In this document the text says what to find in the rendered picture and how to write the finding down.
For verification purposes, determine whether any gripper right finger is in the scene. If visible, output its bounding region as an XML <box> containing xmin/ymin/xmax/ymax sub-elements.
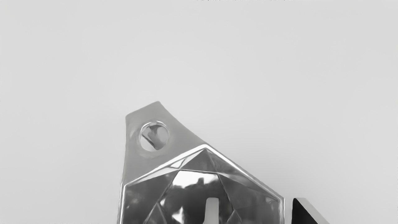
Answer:
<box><xmin>291</xmin><ymin>197</ymin><xmax>331</xmax><ymax>224</ymax></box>

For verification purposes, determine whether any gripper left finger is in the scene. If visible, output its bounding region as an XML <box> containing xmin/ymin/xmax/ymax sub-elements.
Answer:
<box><xmin>203</xmin><ymin>197</ymin><xmax>220</xmax><ymax>224</ymax></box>

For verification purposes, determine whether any faceted mug with angular handle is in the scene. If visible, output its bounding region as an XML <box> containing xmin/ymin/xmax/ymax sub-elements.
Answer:
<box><xmin>117</xmin><ymin>101</ymin><xmax>285</xmax><ymax>224</ymax></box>

